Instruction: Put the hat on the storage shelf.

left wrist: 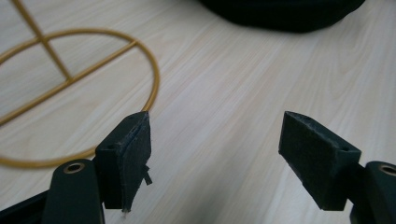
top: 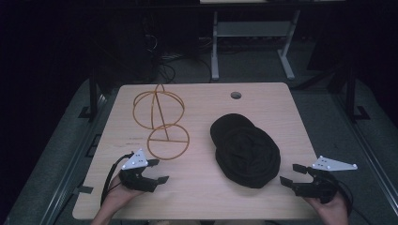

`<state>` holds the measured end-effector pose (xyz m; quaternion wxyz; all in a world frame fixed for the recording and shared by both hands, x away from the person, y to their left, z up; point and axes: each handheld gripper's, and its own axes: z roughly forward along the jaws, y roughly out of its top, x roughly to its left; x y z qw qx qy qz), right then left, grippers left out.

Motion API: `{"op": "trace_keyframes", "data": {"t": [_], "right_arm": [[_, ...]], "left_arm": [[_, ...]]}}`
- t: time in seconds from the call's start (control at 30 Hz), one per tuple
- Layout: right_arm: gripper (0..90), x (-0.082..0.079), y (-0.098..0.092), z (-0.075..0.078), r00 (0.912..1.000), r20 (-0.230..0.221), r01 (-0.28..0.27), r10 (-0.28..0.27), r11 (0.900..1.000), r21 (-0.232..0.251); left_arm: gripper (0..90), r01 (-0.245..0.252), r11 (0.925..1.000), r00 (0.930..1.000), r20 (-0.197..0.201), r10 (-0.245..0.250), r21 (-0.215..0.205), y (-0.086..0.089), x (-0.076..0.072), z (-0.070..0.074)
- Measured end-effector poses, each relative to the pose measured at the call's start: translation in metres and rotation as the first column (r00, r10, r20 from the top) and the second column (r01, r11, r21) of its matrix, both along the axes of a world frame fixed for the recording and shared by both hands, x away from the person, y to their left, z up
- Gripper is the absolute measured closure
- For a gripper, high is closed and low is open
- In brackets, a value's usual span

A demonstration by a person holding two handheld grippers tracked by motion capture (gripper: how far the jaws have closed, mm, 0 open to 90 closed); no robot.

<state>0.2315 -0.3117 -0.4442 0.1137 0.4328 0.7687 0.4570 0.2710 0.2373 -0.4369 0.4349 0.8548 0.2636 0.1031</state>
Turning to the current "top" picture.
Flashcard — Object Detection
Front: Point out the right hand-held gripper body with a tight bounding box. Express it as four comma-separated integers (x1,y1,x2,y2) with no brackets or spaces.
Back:
294,155,359,204

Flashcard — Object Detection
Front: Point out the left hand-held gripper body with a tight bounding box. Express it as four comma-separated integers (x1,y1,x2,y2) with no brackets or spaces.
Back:
118,148,159,193

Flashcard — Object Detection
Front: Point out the black hat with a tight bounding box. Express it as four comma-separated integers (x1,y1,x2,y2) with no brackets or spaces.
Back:
209,112,282,189

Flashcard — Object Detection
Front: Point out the gold wire hat stand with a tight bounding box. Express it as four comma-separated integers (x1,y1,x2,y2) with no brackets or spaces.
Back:
132,82,191,161

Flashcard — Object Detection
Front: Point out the person's right hand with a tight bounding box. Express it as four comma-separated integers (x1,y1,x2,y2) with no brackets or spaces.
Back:
304,191,350,225

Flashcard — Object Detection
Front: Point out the person's left hand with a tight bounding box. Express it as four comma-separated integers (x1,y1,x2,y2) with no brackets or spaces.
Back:
99,175,146,217

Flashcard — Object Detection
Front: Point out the black table edge clip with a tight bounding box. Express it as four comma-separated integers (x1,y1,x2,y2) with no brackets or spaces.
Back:
72,185,95,195

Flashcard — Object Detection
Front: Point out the black metal stand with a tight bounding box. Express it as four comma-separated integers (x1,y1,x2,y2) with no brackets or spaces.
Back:
344,67,372,122
78,69,109,121

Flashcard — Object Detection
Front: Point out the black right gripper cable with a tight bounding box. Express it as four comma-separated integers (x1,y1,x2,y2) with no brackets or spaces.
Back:
335,178,374,225

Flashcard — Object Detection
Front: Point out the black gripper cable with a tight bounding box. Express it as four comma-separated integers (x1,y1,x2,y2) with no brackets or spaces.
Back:
99,152,134,206
335,178,374,225

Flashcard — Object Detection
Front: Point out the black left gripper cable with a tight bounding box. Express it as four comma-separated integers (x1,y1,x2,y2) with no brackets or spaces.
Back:
99,152,134,206

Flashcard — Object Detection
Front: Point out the grey metal floor rail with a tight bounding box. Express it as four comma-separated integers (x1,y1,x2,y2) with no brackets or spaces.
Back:
38,93,109,225
329,93,398,217

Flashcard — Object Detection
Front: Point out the tangle of floor cables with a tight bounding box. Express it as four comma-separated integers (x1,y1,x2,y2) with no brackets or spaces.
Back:
146,34,214,84

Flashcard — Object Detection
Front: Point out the white metal desk frame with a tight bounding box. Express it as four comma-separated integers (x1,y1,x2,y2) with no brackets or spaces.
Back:
210,8,302,82

